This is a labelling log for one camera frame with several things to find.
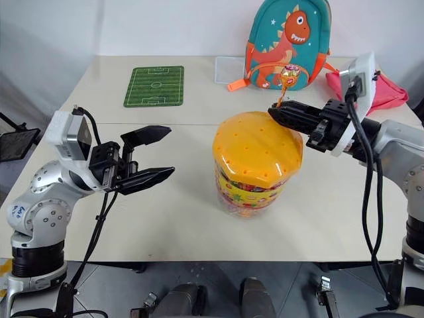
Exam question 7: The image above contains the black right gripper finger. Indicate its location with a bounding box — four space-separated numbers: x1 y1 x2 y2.
267 109 321 137
270 100 325 123

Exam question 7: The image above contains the teal dinosaur backpack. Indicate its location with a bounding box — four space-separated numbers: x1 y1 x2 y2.
244 0 333 91

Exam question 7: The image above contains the dark rounded shape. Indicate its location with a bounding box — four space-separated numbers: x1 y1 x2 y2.
238 276 277 318
154 282 207 318

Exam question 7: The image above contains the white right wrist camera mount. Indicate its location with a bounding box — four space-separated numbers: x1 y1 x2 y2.
331 51 378 157

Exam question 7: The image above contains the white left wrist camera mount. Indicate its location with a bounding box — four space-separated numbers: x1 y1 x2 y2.
45 110 101 192

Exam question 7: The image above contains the metal clamp bracket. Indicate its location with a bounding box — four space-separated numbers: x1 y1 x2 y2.
315 276 341 318
129 291 158 318

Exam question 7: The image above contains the orange lollipop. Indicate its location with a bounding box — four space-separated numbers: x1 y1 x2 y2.
276 64 301 109

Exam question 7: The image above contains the green football field mat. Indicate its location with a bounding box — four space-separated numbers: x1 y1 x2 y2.
123 65 185 109

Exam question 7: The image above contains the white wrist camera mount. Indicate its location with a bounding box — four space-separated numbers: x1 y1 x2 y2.
45 110 101 192
331 51 378 157

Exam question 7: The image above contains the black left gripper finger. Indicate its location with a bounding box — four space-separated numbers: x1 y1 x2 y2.
119 125 173 162
115 161 176 197

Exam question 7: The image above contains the pink cloth bag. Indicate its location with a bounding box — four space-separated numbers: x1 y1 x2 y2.
325 70 409 116

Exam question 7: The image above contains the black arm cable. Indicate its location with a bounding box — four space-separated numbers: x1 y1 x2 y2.
58 105 121 318
344 74 400 309

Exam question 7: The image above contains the clear plastic sheet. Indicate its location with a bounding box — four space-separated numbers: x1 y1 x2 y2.
214 56 250 84

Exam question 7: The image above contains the lollipop jar with yellow lid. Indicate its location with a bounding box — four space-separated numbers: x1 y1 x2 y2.
211 111 304 220

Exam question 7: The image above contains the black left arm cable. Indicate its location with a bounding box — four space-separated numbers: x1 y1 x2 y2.
58 105 121 318

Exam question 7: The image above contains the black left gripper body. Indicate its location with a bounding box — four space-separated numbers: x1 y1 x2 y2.
87 140 139 193

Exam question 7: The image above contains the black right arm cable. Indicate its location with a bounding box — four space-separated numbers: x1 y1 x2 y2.
344 74 400 309

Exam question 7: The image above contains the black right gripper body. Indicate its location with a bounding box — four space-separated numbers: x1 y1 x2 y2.
306 98 352 154

